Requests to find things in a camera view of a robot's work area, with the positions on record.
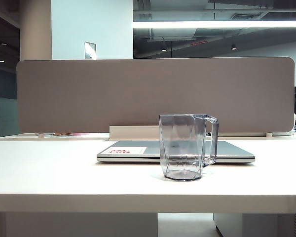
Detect white red laptop sticker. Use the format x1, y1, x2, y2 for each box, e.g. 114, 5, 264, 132
108, 146, 148, 155

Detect clear faceted water cup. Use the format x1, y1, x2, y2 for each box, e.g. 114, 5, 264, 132
158, 114, 219, 182

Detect beige desk partition panel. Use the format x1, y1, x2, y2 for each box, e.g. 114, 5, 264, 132
16, 56, 296, 134

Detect silver Dell laptop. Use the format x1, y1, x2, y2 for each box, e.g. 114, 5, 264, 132
96, 140, 256, 163

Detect long linear ceiling light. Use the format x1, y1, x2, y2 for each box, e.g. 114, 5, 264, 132
132, 20, 296, 28

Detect framed wall poster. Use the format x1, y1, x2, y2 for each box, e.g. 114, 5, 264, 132
84, 41, 97, 60

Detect white under-desk cabinet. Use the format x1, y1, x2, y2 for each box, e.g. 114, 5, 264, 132
213, 213, 296, 237

